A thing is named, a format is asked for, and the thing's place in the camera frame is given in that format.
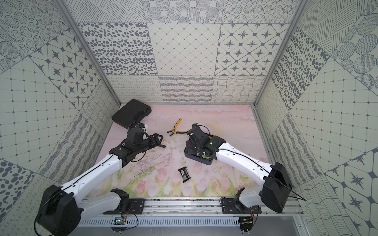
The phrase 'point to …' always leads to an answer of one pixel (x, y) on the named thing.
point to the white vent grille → (163, 221)
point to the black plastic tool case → (133, 111)
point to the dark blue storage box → (206, 158)
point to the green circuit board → (118, 221)
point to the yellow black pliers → (175, 132)
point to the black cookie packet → (184, 174)
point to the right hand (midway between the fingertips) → (193, 146)
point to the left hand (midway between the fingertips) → (158, 135)
